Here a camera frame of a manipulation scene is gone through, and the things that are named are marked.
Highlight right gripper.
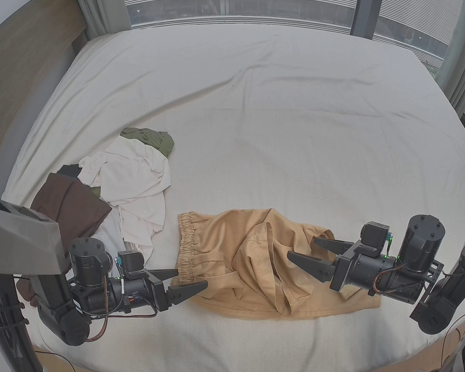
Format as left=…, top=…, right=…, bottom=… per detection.
left=286, top=236, right=397, bottom=292

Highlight cream garment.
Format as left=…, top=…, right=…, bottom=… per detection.
left=79, top=136, right=172, bottom=261

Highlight tan shorts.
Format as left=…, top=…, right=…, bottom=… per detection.
left=170, top=208, right=383, bottom=317

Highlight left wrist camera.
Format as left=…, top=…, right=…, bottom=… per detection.
left=117, top=251, right=156, bottom=282

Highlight green garment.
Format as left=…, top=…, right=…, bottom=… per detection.
left=120, top=127, right=175, bottom=158

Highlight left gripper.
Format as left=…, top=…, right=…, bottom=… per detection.
left=108, top=267, right=209, bottom=312

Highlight white garment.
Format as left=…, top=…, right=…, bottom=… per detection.
left=95, top=207, right=127, bottom=243

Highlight brown garment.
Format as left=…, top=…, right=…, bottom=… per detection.
left=15, top=172, right=113, bottom=309

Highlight grey-green curtain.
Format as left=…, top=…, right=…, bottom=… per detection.
left=434, top=0, right=465, bottom=110
left=68, top=0, right=132, bottom=40

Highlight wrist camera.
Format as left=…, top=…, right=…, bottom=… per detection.
left=349, top=221, right=393, bottom=259
left=117, top=251, right=156, bottom=282

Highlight black garment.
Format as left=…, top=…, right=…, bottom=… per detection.
left=56, top=164, right=82, bottom=180

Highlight bed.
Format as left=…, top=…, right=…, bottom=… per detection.
left=0, top=0, right=465, bottom=372

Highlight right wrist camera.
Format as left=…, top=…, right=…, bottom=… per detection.
left=349, top=221, right=393, bottom=259

